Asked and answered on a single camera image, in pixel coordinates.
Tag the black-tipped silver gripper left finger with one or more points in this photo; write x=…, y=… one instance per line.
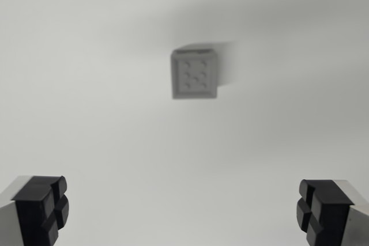
x=31, y=214

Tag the black-tipped silver gripper right finger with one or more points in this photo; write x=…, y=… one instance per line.
x=331, y=214

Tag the grey studded cube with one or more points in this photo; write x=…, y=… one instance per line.
x=194, y=74

